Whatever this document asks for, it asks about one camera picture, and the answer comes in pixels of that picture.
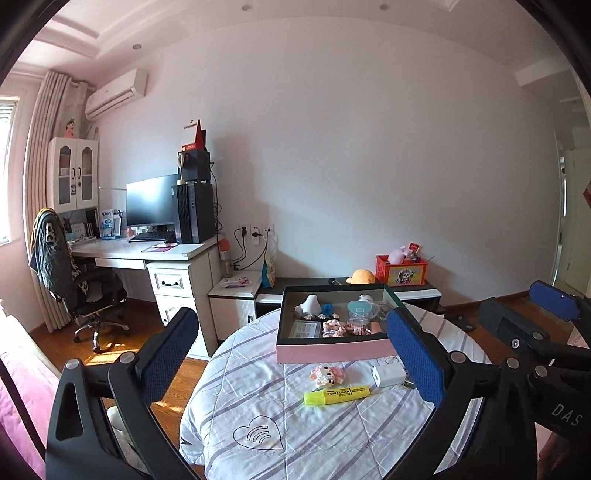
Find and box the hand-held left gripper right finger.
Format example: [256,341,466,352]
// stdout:
[385,307,541,480]

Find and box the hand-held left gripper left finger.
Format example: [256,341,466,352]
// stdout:
[45,307,204,480]

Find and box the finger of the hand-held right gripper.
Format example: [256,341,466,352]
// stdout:
[527,279,591,324]
[478,298,591,370]

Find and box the clear plastic capsule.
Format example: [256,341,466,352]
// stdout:
[346,300,375,325]

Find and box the pink box with green rim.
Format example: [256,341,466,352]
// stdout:
[276,284,423,364]

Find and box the white charger plug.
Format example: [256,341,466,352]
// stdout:
[372,364,413,388]

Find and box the black flat floor object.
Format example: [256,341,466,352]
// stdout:
[442,314,477,334]

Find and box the white desk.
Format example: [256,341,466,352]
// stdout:
[65,235,225,361]

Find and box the door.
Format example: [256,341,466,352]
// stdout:
[554,124,591,297]

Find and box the red storage box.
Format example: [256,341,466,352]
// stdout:
[375,255,429,287]

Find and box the yellow highlighter marker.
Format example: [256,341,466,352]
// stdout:
[303,385,371,407]

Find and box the pink brick figure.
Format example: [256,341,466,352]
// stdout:
[310,364,345,386]

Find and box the black office chair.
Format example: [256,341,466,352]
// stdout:
[28,208,131,354]

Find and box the flat card pack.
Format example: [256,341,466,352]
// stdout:
[288,320,322,339]

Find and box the white figurine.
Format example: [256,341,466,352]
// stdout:
[301,295,325,320]

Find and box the black keyboard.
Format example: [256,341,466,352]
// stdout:
[128,232,177,244]

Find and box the low dark-topped bench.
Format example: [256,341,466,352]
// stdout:
[255,276,445,320]

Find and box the blue white box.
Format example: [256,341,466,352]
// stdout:
[98,209,122,240]

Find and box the black computer tower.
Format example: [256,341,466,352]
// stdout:
[172,181,216,244]

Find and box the pink bed cover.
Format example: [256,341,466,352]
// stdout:
[0,300,63,480]

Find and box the black computer monitor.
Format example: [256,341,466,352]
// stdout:
[126,174,180,234]

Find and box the dark jacket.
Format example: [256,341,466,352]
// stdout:
[28,208,75,301]

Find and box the black speaker box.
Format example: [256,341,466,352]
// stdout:
[178,150,212,184]

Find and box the white hutch cabinet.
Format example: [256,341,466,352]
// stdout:
[47,137,100,214]

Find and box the red desk calendar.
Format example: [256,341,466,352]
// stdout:
[181,119,207,152]

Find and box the window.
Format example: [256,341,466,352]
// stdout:
[0,96,22,245]

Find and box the beige curtain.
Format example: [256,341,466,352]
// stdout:
[25,70,89,333]

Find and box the white air conditioner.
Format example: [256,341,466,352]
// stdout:
[84,68,148,121]

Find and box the black power cable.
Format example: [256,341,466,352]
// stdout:
[232,228,269,272]

